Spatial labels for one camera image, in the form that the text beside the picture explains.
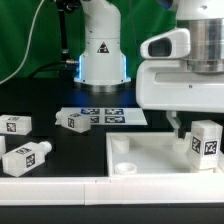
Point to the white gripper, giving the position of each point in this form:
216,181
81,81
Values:
168,85

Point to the white square table top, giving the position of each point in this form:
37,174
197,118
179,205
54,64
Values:
146,153

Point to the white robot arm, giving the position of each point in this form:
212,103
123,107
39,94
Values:
102,65

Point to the white tag sheet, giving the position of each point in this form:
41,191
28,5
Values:
106,116

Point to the black stand pole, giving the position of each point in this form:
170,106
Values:
63,7

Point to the white block at left edge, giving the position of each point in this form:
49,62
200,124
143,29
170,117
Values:
2,146

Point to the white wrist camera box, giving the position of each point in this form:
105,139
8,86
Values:
173,44

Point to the white front fence rail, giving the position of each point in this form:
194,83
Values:
152,189

